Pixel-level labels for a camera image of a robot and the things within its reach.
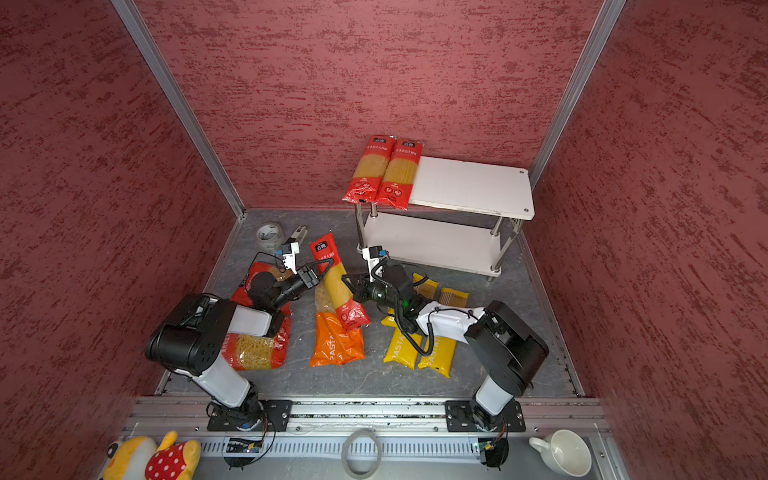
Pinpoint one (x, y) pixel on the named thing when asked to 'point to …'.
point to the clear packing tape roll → (269, 235)
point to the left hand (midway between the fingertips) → (334, 266)
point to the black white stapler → (299, 235)
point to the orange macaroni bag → (334, 343)
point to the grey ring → (345, 449)
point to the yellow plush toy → (139, 458)
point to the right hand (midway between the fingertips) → (338, 284)
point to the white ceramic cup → (565, 451)
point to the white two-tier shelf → (463, 217)
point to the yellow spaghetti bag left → (401, 349)
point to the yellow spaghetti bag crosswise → (391, 320)
